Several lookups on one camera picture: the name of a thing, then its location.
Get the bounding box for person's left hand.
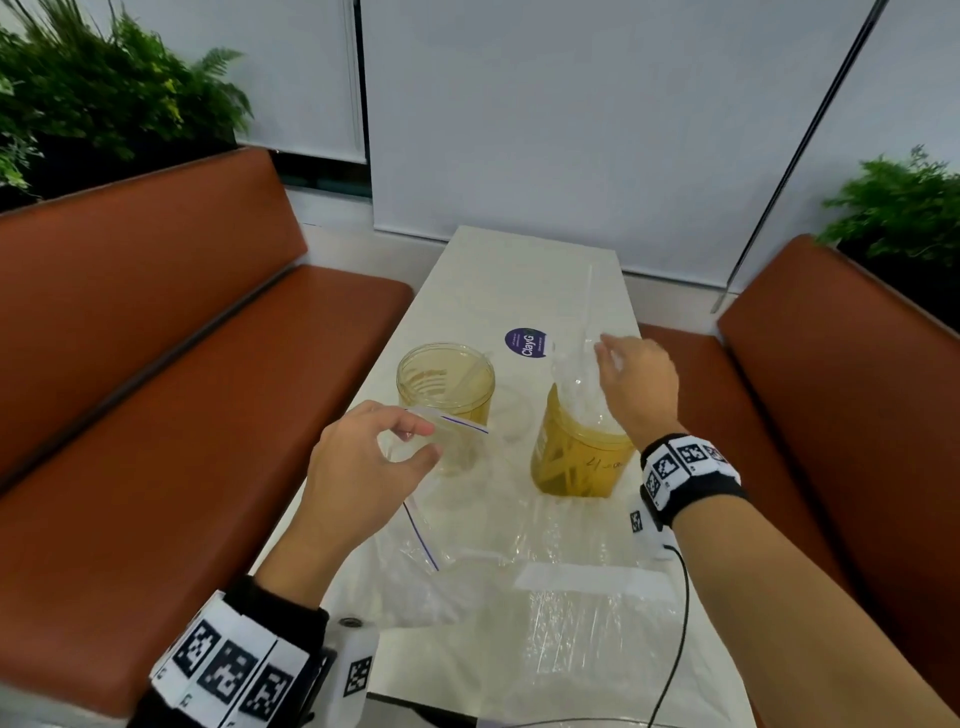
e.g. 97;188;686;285
288;399;444;560

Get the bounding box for person's right hand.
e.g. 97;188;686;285
594;333;684;451

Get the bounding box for fanned cluster of white straws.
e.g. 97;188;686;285
551;262;628;436

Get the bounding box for yellow plastic jar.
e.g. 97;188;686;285
396;342;497;475
530;382;637;499

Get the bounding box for clear zip plastic bag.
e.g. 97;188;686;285
322;404;526;631

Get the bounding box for person's right forearm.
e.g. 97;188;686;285
671;494;960;728

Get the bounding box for clear plastic bag white label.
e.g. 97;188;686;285
464;494;736;728

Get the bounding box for black marker wristband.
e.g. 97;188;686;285
639;432;750;530
127;575;330;728

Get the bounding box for round purple sticker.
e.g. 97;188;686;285
504;326;553;359

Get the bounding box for orange leather bench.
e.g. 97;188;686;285
638;233;960;728
0;146;415;720

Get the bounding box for black table base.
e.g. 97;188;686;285
367;693;481;728

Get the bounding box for thin black window bar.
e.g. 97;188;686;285
710;0;890;315

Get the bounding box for black planter box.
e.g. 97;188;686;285
836;238;960;335
0;138;241;215

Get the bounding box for green fern plants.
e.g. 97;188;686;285
815;146;960;271
0;0;254;193

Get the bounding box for white roller blind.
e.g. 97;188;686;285
74;0;367;165

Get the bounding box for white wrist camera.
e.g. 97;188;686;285
628;491;680;562
314;616;380;728

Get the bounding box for black camera cable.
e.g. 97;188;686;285
494;545;691;728

